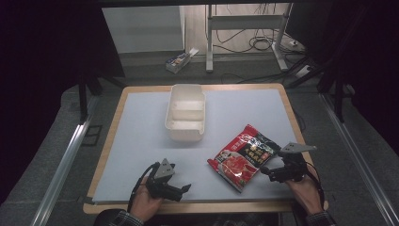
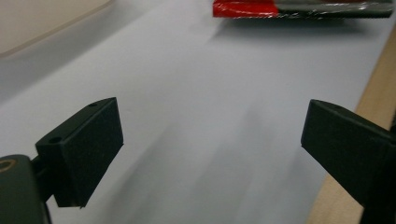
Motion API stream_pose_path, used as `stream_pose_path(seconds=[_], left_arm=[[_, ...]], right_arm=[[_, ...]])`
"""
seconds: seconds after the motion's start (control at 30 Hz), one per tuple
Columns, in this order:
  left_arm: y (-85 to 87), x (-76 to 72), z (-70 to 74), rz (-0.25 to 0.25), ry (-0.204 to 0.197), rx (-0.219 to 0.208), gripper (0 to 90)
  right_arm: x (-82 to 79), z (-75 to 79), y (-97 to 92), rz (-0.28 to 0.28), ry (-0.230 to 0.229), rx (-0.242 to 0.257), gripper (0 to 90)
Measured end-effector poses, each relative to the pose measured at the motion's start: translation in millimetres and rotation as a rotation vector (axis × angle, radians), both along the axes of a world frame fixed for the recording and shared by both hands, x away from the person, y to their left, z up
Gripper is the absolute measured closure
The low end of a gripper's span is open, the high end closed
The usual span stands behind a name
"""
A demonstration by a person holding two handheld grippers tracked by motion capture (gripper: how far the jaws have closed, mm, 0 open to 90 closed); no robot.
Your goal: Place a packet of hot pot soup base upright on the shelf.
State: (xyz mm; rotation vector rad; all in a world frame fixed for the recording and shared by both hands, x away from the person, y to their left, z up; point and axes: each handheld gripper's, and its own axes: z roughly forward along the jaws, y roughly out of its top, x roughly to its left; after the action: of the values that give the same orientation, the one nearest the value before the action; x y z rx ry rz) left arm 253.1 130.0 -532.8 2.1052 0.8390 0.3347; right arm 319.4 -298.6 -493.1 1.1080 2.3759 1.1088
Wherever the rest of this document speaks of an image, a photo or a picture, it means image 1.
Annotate person's right hand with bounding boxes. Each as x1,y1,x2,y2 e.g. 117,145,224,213
284,166,325,217

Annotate aluminium floor rail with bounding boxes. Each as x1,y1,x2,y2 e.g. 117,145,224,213
30,93,99,226
319,91,399,226

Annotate black stand leg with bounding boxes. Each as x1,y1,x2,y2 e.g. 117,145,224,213
77,70,127,125
283,56,357,124

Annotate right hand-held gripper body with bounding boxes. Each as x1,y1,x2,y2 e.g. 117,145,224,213
276,141,318,184

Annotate white power strip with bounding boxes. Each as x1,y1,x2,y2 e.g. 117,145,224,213
295,63,312,79

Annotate person's left hand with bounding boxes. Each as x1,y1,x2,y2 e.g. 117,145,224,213
129,176,165,222

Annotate white panel board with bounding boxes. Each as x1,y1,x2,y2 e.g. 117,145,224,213
101,5,186,55

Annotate white metal desk frame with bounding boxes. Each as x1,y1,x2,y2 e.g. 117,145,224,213
204,3,295,73

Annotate tangle of black floor cables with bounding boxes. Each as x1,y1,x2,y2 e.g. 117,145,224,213
213,3,310,85

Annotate white plastic divided container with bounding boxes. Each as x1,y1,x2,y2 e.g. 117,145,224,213
164,83,207,143

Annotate light blue table mat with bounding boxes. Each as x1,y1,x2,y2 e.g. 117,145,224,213
92,88,299,203

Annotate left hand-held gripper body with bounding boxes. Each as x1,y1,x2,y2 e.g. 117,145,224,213
145,157,177,200

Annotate red and black food packet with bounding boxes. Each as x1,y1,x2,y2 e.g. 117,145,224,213
206,123,282,194

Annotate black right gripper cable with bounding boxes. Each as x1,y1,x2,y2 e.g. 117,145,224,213
304,169,326,209

